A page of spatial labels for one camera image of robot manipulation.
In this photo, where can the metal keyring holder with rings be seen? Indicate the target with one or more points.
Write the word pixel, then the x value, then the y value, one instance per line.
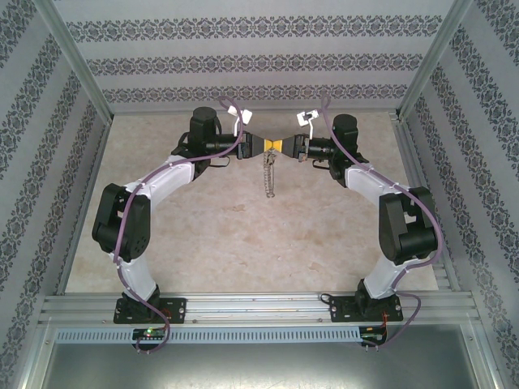
pixel 269 178

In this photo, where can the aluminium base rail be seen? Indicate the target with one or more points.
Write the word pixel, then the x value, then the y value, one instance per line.
pixel 259 306

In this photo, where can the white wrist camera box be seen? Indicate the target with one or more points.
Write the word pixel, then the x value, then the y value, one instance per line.
pixel 304 118
pixel 243 117

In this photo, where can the circuit board with green light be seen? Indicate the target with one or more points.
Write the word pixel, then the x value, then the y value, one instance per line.
pixel 151 333

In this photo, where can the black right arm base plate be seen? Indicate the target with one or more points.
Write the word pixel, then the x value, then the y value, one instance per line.
pixel 342 310

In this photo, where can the aluminium frame corner post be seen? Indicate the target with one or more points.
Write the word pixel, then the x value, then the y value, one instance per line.
pixel 434 61
pixel 77 61

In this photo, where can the metal sheet panel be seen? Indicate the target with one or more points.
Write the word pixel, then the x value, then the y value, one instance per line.
pixel 259 368

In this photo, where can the small circuit board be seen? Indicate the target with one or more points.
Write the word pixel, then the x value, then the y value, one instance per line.
pixel 373 338

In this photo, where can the aluminium table side rail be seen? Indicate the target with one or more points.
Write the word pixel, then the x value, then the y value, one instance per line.
pixel 82 210
pixel 402 131

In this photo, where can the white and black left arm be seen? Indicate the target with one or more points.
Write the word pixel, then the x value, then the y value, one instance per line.
pixel 134 227

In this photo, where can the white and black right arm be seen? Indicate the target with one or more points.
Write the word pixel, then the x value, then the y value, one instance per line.
pixel 405 227

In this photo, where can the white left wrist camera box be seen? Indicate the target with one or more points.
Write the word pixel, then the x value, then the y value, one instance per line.
pixel 243 117

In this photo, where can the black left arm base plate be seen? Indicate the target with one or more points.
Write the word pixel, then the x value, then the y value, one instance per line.
pixel 174 310

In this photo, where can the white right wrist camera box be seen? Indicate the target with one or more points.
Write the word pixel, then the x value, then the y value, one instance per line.
pixel 304 118

